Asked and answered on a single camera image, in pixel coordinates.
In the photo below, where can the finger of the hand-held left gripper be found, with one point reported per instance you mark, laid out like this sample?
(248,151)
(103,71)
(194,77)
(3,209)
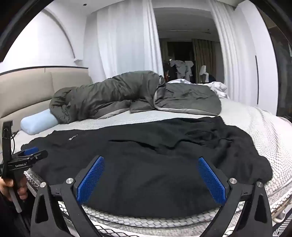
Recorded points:
(38,156)
(30,150)

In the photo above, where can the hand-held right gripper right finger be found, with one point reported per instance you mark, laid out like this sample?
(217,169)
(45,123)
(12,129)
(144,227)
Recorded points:
(212,180)

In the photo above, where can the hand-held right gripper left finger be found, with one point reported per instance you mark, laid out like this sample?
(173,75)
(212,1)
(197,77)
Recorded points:
(90,180)

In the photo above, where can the black pants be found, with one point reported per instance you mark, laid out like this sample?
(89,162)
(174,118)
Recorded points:
(148,171)

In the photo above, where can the person's left forearm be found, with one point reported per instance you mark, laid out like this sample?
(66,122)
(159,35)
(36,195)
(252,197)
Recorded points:
(9,218)

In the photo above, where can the person's left hand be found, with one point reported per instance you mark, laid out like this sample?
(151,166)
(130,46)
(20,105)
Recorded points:
(5,188)

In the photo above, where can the light blue pillow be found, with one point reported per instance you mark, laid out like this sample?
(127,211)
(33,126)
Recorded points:
(37,123)

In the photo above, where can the beige padded headboard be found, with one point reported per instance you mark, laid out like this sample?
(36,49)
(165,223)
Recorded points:
(27,91)

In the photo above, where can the bed with honeycomb sheet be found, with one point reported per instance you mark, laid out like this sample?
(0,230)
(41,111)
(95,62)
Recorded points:
(251,118)

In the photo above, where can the grey duvet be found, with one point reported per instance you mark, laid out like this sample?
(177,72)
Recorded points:
(114,93)

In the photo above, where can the crumpled white sheet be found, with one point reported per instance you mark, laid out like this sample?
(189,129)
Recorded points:
(216,87)

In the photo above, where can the white chair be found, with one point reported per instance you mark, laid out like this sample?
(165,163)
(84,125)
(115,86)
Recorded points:
(203,73)

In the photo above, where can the clothes on rack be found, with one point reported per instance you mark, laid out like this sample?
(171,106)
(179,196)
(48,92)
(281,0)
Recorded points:
(181,67)

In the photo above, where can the white wardrobe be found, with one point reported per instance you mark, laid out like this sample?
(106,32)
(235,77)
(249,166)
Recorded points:
(267,68)

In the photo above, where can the brown curtain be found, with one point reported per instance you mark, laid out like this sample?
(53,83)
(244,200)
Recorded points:
(203,54)

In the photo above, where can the dark glass door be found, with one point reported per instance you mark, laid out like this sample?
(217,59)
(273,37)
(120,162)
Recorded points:
(284,68)

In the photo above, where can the white sheer curtain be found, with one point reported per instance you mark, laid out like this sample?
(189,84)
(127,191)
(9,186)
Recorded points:
(225,45)
(123,38)

